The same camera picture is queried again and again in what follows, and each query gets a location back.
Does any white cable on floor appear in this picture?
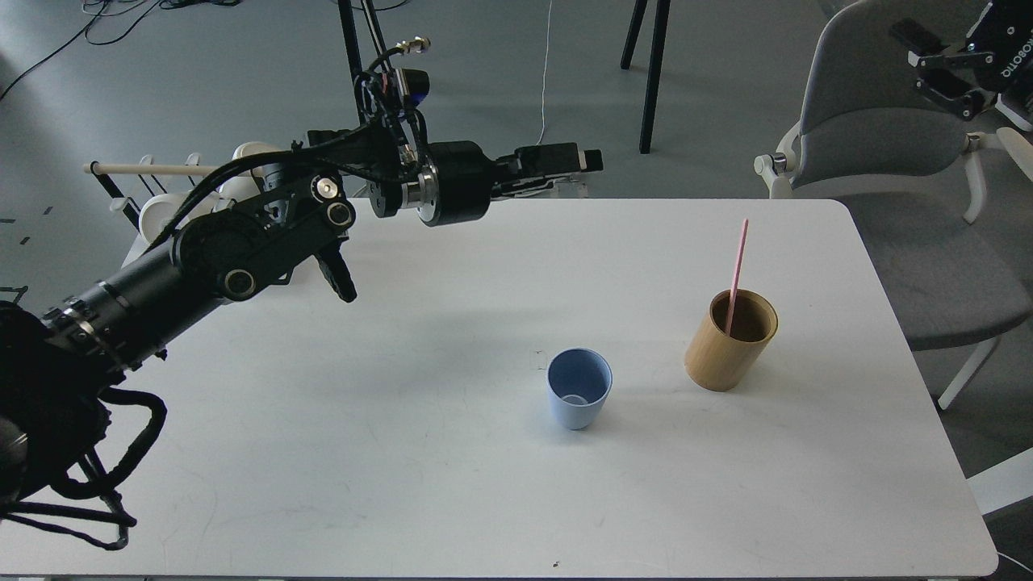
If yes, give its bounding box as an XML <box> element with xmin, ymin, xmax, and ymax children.
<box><xmin>536</xmin><ymin>0</ymin><xmax>558</xmax><ymax>146</ymax></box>

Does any wooden rack dowel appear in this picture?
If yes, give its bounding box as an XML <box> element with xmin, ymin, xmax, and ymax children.
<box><xmin>82</xmin><ymin>161</ymin><xmax>218</xmax><ymax>177</ymax></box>

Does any black table leg right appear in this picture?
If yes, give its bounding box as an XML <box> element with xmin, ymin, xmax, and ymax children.
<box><xmin>619</xmin><ymin>1</ymin><xmax>672</xmax><ymax>155</ymax></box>

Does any blue cup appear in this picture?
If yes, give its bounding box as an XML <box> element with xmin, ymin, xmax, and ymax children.
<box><xmin>546</xmin><ymin>347</ymin><xmax>613</xmax><ymax>430</ymax></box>

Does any grey office chair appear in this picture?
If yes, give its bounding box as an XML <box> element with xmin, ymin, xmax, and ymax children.
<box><xmin>754</xmin><ymin>1</ymin><xmax>1031</xmax><ymax>409</ymax></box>

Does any black table leg left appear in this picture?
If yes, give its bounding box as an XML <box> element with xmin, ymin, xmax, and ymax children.
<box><xmin>336</xmin><ymin>1</ymin><xmax>392</xmax><ymax>124</ymax></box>

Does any bamboo cylinder holder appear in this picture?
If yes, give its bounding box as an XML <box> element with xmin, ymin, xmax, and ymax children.
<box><xmin>684</xmin><ymin>291</ymin><xmax>779</xmax><ymax>392</ymax></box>

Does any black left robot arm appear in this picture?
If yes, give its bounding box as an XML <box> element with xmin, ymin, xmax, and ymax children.
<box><xmin>1</xmin><ymin>37</ymin><xmax>604</xmax><ymax>550</ymax></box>

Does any black table leg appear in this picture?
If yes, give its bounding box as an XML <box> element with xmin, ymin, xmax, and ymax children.
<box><xmin>619</xmin><ymin>1</ymin><xmax>672</xmax><ymax>155</ymax></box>
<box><xmin>336</xmin><ymin>1</ymin><xmax>392</xmax><ymax>124</ymax></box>

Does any black wire mug rack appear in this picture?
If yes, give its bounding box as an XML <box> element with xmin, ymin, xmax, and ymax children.
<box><xmin>93</xmin><ymin>153</ymin><xmax>243</xmax><ymax>243</ymax></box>

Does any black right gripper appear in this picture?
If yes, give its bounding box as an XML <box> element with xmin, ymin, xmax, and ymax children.
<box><xmin>889</xmin><ymin>1</ymin><xmax>1032</xmax><ymax>122</ymax></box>

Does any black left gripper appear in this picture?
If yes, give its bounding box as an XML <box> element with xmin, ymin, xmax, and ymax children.
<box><xmin>418</xmin><ymin>140</ymin><xmax>604</xmax><ymax>227</ymax></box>

